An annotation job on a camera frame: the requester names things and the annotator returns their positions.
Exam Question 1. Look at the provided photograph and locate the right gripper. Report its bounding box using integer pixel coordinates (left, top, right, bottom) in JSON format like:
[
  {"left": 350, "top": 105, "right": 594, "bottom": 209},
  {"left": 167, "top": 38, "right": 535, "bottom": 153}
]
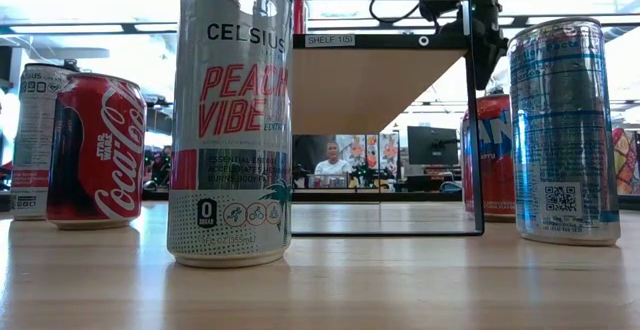
[{"left": 467, "top": 0, "right": 510, "bottom": 92}]

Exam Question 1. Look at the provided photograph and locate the red soda can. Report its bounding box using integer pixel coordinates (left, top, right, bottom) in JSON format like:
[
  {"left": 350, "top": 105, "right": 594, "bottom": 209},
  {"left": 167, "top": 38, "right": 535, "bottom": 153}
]
[{"left": 293, "top": 0, "right": 306, "bottom": 35}]

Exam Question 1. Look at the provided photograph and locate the blue silver energy can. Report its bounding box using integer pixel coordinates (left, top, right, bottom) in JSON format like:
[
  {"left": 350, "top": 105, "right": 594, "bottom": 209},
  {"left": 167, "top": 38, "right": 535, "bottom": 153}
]
[{"left": 507, "top": 17, "right": 622, "bottom": 247}]

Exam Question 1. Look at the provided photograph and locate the black monitor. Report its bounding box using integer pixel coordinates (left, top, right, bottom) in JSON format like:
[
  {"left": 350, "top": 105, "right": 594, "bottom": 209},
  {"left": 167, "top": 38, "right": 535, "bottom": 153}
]
[{"left": 406, "top": 125, "right": 460, "bottom": 167}]

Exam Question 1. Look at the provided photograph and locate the orange Fanta can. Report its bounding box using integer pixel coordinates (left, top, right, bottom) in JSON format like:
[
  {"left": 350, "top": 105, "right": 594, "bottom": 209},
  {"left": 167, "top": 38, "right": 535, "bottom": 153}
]
[{"left": 460, "top": 93, "right": 517, "bottom": 223}]

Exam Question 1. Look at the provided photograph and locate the colourful printed poster panel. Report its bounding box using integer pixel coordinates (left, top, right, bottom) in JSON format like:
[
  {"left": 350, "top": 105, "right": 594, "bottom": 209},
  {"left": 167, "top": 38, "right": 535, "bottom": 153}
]
[{"left": 349, "top": 132, "right": 401, "bottom": 192}]

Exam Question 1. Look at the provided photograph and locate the colourful patchwork quilt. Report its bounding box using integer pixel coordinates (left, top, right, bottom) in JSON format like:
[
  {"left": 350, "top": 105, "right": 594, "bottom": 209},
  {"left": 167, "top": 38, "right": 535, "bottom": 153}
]
[{"left": 612, "top": 127, "right": 640, "bottom": 196}]

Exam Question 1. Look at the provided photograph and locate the person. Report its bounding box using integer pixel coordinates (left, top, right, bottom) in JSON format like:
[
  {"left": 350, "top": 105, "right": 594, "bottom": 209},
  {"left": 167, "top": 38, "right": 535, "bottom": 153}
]
[{"left": 313, "top": 140, "right": 354, "bottom": 190}]

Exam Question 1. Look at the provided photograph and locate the Celsius Peach Vibe can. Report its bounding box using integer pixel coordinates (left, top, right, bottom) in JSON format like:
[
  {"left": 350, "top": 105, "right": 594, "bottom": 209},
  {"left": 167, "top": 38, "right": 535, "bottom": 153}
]
[{"left": 167, "top": 0, "right": 295, "bottom": 270}]

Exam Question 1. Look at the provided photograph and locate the Coca-Cola Star Wars can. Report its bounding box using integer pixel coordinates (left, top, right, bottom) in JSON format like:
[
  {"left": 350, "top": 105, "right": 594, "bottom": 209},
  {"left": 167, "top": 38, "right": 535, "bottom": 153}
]
[{"left": 46, "top": 73, "right": 148, "bottom": 231}]

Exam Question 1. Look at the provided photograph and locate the white Celsius can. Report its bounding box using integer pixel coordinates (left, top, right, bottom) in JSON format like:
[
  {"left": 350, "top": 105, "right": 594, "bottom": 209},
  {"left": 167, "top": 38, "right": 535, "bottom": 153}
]
[{"left": 8, "top": 63, "right": 76, "bottom": 221}]

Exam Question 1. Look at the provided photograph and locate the wooden shelf with black frame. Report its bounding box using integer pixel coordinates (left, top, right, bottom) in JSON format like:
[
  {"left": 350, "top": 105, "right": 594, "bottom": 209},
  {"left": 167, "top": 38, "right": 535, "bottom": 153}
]
[{"left": 291, "top": 0, "right": 485, "bottom": 238}]

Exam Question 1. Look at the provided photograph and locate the black aluminium table frame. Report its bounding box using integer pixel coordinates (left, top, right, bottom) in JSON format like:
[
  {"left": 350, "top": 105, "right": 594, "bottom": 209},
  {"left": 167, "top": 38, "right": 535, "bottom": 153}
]
[{"left": 0, "top": 189, "right": 640, "bottom": 212}]

